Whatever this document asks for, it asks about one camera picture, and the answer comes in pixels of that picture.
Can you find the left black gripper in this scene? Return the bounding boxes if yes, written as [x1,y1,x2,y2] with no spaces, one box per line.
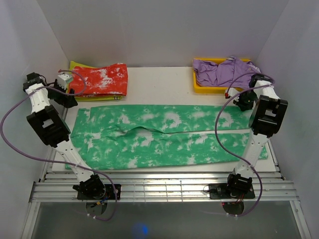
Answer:
[48,79,78,108]

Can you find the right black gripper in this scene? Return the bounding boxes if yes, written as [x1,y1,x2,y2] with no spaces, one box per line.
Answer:
[233,90,258,112]

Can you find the green tie-dye trousers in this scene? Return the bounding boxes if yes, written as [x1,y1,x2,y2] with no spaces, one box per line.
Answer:
[70,105,251,170]

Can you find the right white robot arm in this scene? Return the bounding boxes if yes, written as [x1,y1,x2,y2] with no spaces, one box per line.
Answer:
[225,74,288,198]

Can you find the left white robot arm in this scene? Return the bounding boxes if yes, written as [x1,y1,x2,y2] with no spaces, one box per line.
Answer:
[23,71,106,199]

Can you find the yellow folded trousers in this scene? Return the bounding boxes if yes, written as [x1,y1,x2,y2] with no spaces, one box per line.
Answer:
[60,60,123,102]

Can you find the purple trousers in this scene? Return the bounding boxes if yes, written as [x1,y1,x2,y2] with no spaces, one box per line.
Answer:
[192,56,262,92]

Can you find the red tie-dye folded trousers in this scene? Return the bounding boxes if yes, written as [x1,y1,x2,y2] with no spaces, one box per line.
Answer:
[68,63,129,97]

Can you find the yellow plastic tray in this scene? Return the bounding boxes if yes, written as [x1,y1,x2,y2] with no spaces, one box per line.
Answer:
[192,57,251,95]

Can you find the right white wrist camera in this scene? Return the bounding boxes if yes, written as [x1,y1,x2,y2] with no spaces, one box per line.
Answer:
[224,88,240,99]

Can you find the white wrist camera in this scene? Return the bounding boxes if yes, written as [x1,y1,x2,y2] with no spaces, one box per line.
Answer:
[224,88,240,99]
[57,70,73,89]

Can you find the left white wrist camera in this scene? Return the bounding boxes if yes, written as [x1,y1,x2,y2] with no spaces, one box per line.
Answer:
[57,70,73,89]

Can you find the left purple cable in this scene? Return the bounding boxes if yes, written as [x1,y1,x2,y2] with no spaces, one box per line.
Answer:
[0,70,119,222]

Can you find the aluminium rail frame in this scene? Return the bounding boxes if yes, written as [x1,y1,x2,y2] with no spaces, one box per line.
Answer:
[29,172,299,203]

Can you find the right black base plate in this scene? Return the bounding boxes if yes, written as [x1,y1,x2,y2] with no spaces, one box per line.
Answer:
[207,183,255,200]

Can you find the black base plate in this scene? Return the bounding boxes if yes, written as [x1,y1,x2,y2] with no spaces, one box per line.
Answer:
[76,184,122,201]
[207,183,255,200]

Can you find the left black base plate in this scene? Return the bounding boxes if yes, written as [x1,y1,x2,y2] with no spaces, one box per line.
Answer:
[76,184,122,201]

